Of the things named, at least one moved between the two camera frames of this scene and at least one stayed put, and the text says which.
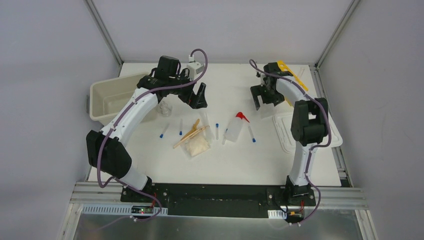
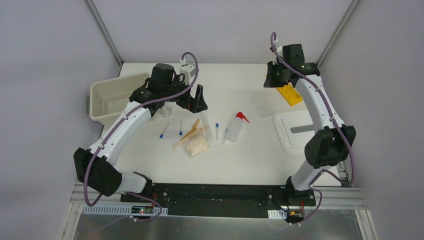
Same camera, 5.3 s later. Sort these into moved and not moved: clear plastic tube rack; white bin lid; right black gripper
Moved: right black gripper
Not moved: clear plastic tube rack; white bin lid
